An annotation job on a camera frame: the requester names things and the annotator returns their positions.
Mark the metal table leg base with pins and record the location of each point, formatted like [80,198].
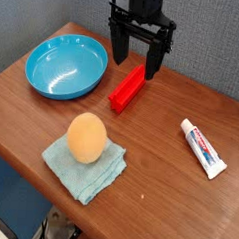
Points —
[57,225]

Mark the blue plate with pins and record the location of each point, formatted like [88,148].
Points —
[66,67]

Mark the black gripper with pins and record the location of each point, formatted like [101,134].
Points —
[144,20]

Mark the red plastic block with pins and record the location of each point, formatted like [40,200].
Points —
[127,89]

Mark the orange egg-shaped ball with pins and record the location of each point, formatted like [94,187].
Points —
[86,137]

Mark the white toothpaste tube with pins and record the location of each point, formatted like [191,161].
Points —
[203,150]

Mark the light blue folded cloth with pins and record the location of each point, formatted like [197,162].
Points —
[84,181]

